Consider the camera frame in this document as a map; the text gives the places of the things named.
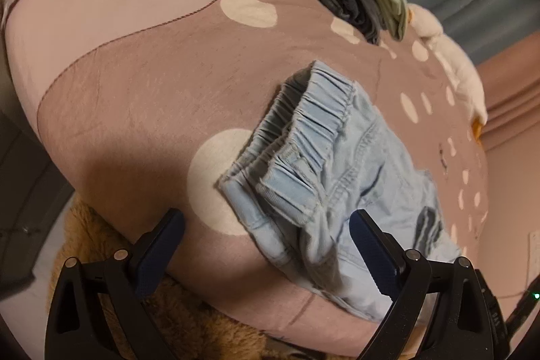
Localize pink polka dot bedspread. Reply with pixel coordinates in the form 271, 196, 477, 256
36, 0, 490, 356

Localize pink curtain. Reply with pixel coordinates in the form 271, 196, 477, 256
350, 0, 540, 152

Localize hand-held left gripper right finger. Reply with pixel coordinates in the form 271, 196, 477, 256
349, 209, 503, 360

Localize light blue denim shorts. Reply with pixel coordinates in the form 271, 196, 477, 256
217, 60, 462, 323

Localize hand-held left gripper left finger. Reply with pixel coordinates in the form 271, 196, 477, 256
44, 208, 186, 360

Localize white goose plush toy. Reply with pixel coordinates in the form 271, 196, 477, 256
407, 3, 490, 143

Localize pink bed sheet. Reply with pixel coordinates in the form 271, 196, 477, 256
2, 0, 296, 116

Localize brown fluffy rug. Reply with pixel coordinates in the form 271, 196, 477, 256
51, 195, 271, 360

